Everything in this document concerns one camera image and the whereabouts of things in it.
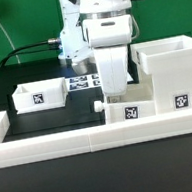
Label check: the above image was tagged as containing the white rear drawer tray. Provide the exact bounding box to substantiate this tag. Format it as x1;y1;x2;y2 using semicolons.
12;77;68;114

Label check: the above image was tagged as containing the black raised platform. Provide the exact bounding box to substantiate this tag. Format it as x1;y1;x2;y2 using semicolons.
4;87;105;142

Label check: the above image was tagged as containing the white U-shaped boundary frame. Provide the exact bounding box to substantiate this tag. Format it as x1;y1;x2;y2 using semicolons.
0;109;192;168

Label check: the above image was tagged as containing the white drawer cabinet box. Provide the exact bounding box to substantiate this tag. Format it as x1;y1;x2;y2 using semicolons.
130;35;192;114

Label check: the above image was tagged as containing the white front drawer tray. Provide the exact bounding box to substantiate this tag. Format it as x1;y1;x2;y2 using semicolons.
94;84;156;125

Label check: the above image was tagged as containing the white drawer tray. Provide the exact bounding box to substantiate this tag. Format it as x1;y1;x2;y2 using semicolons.
94;84;156;125
12;77;68;114

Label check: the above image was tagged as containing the thin white cable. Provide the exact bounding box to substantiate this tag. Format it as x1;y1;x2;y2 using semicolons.
0;0;22;67

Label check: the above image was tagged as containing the black cable with connector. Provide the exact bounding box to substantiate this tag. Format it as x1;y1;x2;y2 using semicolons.
0;36;65;68

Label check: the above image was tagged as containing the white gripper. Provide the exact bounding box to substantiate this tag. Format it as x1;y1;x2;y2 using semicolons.
93;45;128;97

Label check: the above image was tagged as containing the white sheet with markers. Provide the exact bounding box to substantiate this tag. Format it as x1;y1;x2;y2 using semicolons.
65;67;135;94

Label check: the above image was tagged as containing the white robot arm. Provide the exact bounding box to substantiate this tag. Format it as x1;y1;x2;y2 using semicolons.
59;0;139;97

